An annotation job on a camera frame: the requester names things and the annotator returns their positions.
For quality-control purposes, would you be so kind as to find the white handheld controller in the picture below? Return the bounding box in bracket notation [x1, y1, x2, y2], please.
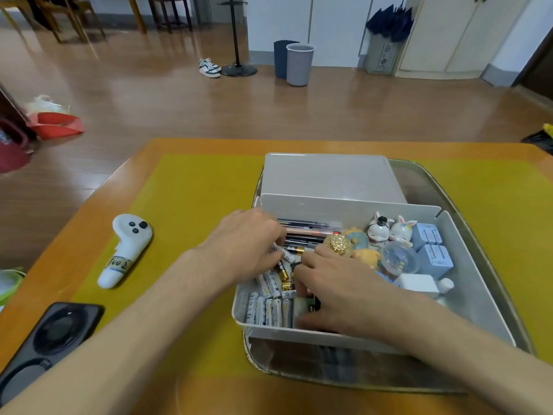
[97, 213, 154, 290]

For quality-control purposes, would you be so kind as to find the dark brown door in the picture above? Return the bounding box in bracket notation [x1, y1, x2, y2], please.
[514, 38, 553, 100]

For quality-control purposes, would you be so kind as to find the person's right forearm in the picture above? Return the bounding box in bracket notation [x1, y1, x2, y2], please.
[402, 297, 553, 415]

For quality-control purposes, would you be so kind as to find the white storage box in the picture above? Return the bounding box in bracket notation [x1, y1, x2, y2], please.
[232, 193, 517, 355]

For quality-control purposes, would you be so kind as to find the black coat stand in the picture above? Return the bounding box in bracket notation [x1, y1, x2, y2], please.
[218, 0, 259, 77]

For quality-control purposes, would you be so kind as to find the stainless steel tray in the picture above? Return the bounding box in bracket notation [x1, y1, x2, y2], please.
[243, 159, 536, 393]

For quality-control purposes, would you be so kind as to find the gray metal safe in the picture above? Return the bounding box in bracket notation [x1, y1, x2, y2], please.
[364, 34, 403, 76]

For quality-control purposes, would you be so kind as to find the black smartphone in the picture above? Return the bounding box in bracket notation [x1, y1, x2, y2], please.
[0, 302, 106, 407]

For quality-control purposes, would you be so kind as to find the pile of small batteries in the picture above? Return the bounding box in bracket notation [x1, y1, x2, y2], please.
[244, 242, 323, 329]

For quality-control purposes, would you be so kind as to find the black jacket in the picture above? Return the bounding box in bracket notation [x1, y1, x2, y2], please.
[25, 0, 78, 31]

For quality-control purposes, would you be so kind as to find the red cylindrical can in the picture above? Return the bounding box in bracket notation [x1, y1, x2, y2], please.
[323, 234, 353, 257]

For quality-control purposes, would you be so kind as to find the wooden side table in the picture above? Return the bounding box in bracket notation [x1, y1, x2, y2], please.
[125, 0, 147, 34]

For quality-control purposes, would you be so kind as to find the wooden chair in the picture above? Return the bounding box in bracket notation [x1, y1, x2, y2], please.
[32, 0, 107, 44]

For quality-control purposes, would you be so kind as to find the cream two-door cabinet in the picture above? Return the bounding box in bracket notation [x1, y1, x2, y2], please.
[393, 0, 536, 81]

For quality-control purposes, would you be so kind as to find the yellow table mat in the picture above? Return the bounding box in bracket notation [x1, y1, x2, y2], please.
[71, 153, 553, 379]

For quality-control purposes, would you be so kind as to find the navy folded umbrella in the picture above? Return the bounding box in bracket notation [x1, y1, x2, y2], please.
[366, 0, 414, 43]

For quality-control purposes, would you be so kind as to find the white box lid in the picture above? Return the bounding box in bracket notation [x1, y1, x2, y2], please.
[260, 152, 408, 205]

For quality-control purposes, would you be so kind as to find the person's right hand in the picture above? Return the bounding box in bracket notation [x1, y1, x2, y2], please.
[293, 245, 433, 342]

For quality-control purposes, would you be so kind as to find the person's left forearm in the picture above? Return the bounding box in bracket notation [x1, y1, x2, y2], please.
[0, 248, 243, 415]

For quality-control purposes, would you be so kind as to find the dark wooden cabinet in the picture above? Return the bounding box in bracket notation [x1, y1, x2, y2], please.
[0, 81, 37, 141]

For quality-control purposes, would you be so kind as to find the white bunny figurine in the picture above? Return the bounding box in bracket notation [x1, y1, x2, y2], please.
[388, 216, 419, 248]

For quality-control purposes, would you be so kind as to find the bundle of black pens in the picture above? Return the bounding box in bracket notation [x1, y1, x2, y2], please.
[276, 218, 344, 249]

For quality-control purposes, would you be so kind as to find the gray trash bin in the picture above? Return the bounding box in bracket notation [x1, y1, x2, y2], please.
[286, 43, 317, 87]

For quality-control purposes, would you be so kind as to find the green and white chair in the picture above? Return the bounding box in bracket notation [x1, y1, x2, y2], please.
[0, 267, 26, 307]

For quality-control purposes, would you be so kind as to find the black garbage bag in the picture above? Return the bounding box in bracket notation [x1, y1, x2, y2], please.
[520, 123, 553, 155]

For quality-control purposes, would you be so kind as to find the person's left hand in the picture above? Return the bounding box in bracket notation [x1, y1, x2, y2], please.
[196, 207, 288, 284]

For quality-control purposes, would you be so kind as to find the white built-in wardrobe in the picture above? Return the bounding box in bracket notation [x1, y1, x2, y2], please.
[246, 0, 381, 67]

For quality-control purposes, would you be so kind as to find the dark blue trash bin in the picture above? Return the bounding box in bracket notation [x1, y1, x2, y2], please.
[273, 40, 301, 79]

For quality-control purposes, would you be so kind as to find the red plastic bag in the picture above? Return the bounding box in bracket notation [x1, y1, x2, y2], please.
[24, 93, 86, 140]

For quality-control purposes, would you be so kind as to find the maroon plastic bucket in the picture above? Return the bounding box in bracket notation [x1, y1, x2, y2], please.
[0, 118, 33, 174]

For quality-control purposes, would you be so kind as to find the white figurine black hat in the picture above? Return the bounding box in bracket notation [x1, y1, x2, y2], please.
[367, 211, 396, 247]

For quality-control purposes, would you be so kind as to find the clear round clip container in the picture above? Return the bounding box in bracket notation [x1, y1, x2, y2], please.
[380, 240, 421, 276]

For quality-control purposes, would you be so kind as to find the red marker pen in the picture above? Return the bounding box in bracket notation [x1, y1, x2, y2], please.
[285, 228, 342, 237]

